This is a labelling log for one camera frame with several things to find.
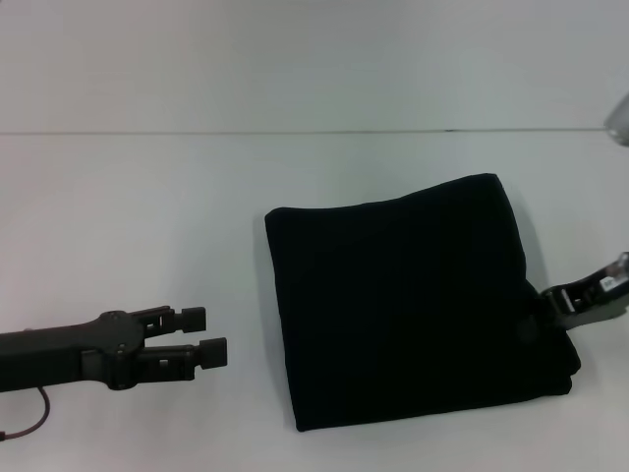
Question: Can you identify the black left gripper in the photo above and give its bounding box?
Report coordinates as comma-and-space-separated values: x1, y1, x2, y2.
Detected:
0, 305, 230, 393

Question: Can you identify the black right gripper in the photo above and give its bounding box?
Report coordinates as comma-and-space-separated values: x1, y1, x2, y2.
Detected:
539, 252, 629, 330

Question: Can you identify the black t-shirt with FREE print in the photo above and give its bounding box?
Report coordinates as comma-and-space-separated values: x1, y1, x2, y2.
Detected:
263, 172, 583, 435

